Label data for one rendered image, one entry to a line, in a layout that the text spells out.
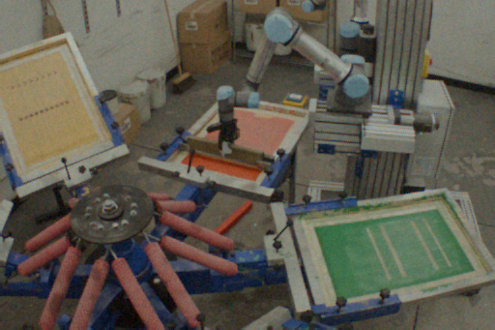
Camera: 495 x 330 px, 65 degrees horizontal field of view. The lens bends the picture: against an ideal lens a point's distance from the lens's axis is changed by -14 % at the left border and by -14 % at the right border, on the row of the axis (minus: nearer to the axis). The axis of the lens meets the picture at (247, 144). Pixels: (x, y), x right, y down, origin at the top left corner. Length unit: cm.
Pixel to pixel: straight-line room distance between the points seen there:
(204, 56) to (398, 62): 352
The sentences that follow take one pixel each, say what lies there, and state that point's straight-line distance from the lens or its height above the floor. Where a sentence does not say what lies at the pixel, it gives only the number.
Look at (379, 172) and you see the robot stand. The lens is 261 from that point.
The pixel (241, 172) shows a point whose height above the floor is 95.
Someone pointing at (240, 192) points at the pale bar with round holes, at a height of 101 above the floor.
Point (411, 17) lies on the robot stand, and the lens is 221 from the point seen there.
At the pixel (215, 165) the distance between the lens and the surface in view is 225.
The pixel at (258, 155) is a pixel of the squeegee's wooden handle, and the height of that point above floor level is 105.
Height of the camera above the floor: 227
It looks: 33 degrees down
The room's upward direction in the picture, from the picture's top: 2 degrees counter-clockwise
